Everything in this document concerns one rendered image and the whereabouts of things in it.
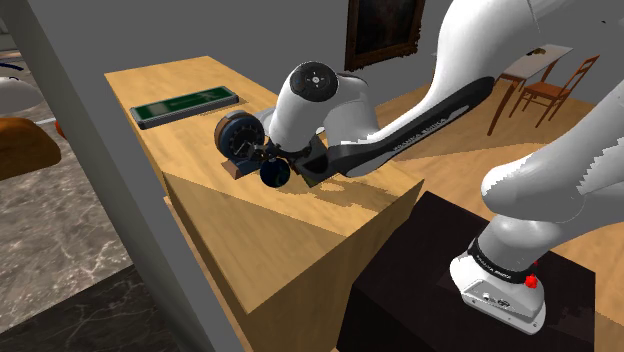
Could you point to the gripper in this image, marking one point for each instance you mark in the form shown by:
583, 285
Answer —
274, 152

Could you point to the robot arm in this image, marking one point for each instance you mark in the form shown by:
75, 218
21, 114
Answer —
487, 44

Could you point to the dark blue ball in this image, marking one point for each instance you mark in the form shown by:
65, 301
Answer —
275, 173

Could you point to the blue round clock, brown base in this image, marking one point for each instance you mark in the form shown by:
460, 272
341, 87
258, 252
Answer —
236, 134

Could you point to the light wooden desk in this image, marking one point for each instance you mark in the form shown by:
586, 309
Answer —
273, 253

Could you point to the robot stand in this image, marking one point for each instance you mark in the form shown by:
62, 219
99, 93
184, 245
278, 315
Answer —
404, 292

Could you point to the brown rounded object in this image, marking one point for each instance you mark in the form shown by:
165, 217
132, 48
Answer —
22, 146

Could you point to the white rounded object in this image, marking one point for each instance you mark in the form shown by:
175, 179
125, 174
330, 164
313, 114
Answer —
17, 95

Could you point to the brown wooden chair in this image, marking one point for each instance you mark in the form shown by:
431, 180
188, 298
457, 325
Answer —
548, 90

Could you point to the white-topped wooden table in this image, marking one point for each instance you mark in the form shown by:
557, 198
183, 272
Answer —
543, 58

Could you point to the green tablet with dark frame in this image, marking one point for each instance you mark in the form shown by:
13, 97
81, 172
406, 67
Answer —
183, 106

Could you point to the dark framed wall picture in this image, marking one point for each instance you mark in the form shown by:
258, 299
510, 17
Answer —
385, 27

